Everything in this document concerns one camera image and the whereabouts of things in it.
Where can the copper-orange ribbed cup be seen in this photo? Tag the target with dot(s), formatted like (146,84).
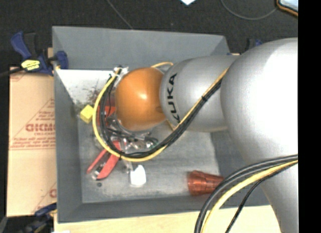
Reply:
(203,183)

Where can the grey metal bin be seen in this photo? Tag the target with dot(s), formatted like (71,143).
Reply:
(175,166)

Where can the yellow cube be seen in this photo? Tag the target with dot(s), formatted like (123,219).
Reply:
(86,114)

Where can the white rounded block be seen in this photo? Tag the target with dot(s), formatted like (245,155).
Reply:
(138,176)

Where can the red flat object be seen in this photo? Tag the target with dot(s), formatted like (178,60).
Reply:
(110,110)

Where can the brown cardboard board red print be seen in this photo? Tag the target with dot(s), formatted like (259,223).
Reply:
(30,151)

